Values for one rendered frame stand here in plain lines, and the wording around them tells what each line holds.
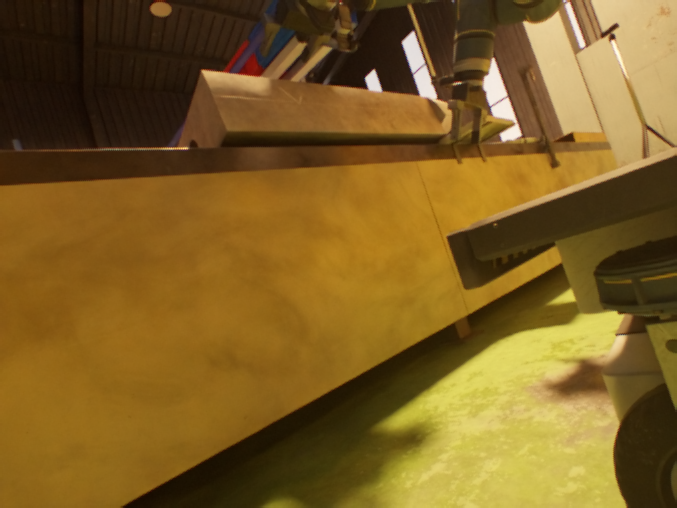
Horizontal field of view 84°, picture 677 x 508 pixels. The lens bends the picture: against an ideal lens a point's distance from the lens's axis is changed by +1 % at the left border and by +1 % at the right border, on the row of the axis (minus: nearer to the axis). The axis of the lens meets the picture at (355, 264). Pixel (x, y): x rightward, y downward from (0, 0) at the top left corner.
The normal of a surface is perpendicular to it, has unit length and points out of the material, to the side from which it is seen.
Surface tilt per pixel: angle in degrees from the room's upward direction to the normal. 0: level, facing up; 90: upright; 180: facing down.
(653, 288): 90
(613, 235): 90
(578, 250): 90
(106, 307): 90
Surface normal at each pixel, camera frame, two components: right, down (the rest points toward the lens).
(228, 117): 0.54, -0.40
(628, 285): -0.91, 0.29
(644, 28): -0.73, 0.22
